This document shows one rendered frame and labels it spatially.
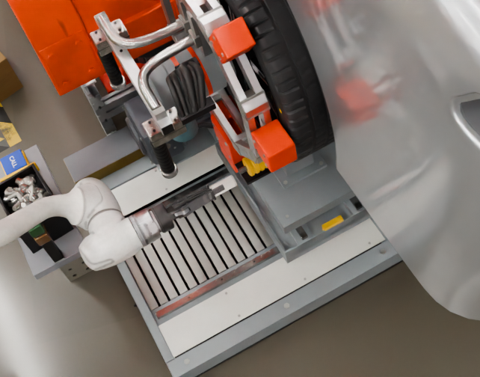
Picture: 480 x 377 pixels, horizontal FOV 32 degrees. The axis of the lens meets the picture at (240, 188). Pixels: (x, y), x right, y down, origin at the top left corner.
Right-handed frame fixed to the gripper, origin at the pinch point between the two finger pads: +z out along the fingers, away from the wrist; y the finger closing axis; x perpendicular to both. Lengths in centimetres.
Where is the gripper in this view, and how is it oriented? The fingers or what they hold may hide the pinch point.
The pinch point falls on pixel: (223, 185)
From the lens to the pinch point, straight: 227.8
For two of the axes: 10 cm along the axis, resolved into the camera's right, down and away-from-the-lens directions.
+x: -4.3, -8.7, -2.3
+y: 2.2, 1.5, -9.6
